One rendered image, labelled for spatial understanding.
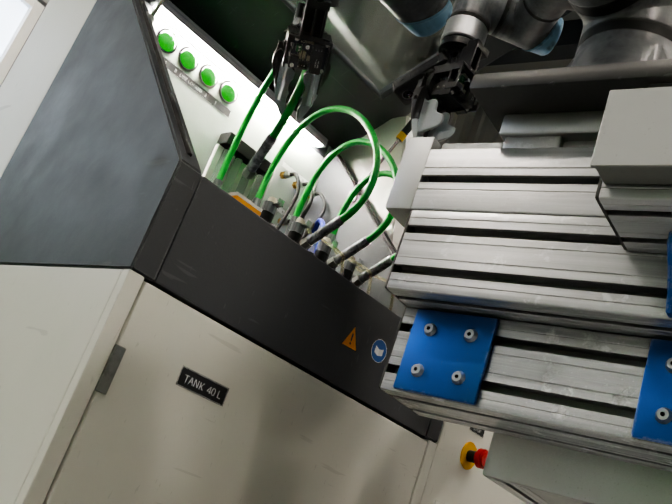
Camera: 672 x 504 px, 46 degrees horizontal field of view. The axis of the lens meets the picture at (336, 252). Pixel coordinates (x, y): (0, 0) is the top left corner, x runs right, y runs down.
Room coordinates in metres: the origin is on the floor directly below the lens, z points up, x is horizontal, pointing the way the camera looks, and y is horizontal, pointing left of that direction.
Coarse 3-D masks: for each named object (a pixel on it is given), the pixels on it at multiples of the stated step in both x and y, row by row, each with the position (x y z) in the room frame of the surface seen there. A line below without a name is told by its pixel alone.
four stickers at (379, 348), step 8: (352, 328) 1.23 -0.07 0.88; (360, 328) 1.24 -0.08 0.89; (344, 336) 1.22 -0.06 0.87; (352, 336) 1.23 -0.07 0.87; (360, 336) 1.25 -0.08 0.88; (376, 336) 1.27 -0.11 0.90; (344, 344) 1.23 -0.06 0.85; (352, 344) 1.24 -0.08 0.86; (376, 344) 1.27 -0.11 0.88; (384, 344) 1.29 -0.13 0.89; (376, 352) 1.28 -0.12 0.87; (384, 352) 1.29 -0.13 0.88; (376, 360) 1.28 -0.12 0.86; (384, 360) 1.29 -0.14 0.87
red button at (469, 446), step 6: (468, 444) 1.49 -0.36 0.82; (474, 444) 1.50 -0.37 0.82; (462, 450) 1.48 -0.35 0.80; (468, 450) 1.49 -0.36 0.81; (474, 450) 1.50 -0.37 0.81; (480, 450) 1.47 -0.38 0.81; (486, 450) 1.47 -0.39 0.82; (462, 456) 1.48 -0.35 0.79; (468, 456) 1.48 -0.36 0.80; (474, 456) 1.47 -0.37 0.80; (480, 456) 1.46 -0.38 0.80; (486, 456) 1.47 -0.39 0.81; (462, 462) 1.49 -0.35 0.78; (468, 462) 1.50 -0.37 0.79; (474, 462) 1.47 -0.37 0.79; (480, 462) 1.46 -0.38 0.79; (468, 468) 1.50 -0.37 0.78; (480, 468) 1.47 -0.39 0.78
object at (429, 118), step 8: (424, 104) 1.17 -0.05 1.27; (432, 104) 1.16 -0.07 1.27; (424, 112) 1.17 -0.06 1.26; (432, 112) 1.16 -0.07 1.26; (416, 120) 1.17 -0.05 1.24; (424, 120) 1.17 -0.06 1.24; (432, 120) 1.16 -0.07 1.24; (440, 120) 1.14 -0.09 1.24; (416, 128) 1.17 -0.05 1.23; (424, 128) 1.17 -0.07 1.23; (432, 128) 1.16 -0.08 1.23; (416, 136) 1.18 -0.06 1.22
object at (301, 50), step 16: (304, 0) 1.04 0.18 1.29; (320, 0) 1.05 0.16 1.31; (336, 0) 1.04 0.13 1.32; (304, 16) 1.04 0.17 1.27; (320, 16) 1.06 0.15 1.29; (288, 32) 1.07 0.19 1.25; (304, 32) 1.07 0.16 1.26; (320, 32) 1.07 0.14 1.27; (288, 48) 1.12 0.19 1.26; (304, 48) 1.09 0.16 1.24; (320, 48) 1.07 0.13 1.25; (288, 64) 1.11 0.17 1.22; (304, 64) 1.10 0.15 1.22; (320, 64) 1.09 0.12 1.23
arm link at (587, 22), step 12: (624, 0) 0.64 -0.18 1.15; (636, 0) 0.64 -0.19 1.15; (648, 0) 0.64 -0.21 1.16; (660, 0) 0.64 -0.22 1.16; (576, 12) 0.70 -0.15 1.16; (588, 12) 0.68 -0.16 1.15; (600, 12) 0.67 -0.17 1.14; (612, 12) 0.66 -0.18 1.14; (624, 12) 0.65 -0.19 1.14; (636, 12) 0.65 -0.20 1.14; (648, 12) 0.65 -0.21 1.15; (660, 12) 0.64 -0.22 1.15; (588, 24) 0.69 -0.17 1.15
